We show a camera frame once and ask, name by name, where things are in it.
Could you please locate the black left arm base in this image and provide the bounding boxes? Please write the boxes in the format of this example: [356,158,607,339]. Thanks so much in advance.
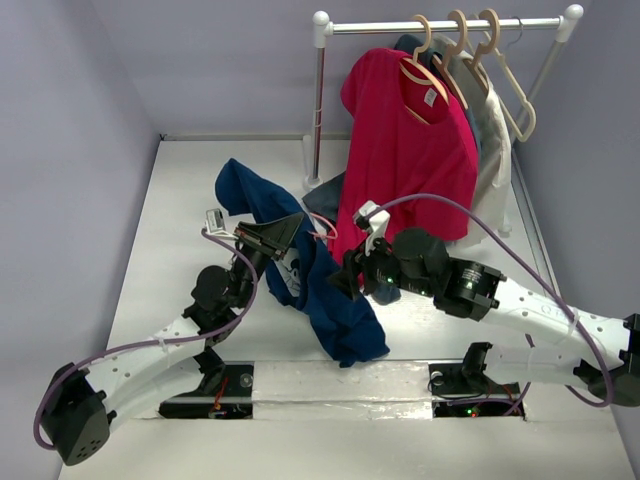
[158,349,254,420]

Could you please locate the wooden hanger with white shirt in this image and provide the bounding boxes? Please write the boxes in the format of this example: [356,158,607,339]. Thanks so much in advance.
[464,8,501,96]

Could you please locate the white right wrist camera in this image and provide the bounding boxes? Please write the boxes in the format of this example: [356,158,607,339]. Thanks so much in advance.
[353,200,390,256]

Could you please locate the wooden hanger with grey shirt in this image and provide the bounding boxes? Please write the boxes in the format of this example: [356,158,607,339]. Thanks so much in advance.
[431,9,469,111]

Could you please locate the cream plastic empty hanger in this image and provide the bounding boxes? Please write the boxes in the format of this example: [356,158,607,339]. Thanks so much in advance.
[469,29,538,144]

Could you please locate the wooden hanger with red shirt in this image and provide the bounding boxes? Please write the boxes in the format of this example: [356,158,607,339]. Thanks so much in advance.
[400,14,450,105]

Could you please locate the white t shirt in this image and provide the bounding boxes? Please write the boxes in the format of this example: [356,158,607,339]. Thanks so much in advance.
[453,51,511,232]

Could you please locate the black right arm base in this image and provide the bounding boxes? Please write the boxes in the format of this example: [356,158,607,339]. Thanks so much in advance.
[427,342,526,419]

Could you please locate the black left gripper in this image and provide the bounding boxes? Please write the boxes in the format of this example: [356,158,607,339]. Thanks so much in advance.
[229,212,302,309]

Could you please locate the grey blue t shirt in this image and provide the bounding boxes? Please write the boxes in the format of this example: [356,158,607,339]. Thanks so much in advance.
[300,33,481,306]

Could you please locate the red t shirt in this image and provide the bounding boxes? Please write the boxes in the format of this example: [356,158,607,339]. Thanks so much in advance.
[330,48,478,261]

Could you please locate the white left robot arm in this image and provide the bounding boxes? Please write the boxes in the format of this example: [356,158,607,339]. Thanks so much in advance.
[34,209,306,466]

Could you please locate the pink wire hanger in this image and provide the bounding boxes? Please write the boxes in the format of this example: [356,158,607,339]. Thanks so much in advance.
[308,212,339,243]

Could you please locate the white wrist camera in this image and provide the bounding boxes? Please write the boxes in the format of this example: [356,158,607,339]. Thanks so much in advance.
[353,200,390,256]
[204,208,233,239]

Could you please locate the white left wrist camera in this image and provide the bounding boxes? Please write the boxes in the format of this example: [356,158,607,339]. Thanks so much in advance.
[204,208,233,239]

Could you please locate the white metal clothes rack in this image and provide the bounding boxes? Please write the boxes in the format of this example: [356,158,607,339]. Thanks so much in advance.
[302,4,584,192]

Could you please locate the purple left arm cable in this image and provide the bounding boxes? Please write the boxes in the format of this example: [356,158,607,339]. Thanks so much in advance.
[31,227,260,450]

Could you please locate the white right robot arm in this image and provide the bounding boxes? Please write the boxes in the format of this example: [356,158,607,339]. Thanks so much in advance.
[329,228,639,407]

